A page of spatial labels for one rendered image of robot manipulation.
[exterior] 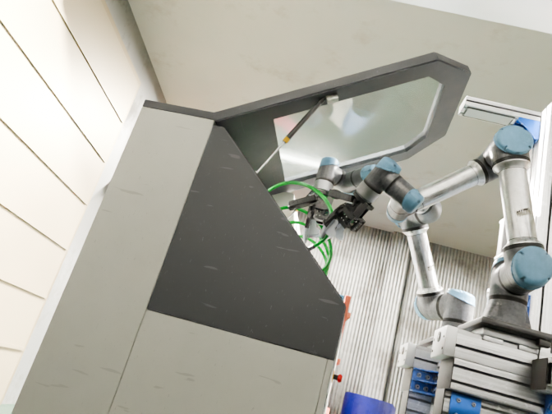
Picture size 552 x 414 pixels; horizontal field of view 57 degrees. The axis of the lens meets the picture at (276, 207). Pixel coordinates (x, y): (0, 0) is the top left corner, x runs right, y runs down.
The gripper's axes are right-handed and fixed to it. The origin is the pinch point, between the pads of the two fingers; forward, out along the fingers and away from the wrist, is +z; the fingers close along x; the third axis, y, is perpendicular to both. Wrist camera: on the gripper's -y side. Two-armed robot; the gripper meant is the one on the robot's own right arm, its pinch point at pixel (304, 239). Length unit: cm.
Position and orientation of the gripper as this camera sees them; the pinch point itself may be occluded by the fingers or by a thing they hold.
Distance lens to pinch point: 193.8
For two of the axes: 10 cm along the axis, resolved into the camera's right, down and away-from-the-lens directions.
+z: -2.7, 9.0, -3.4
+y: 9.6, 2.1, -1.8
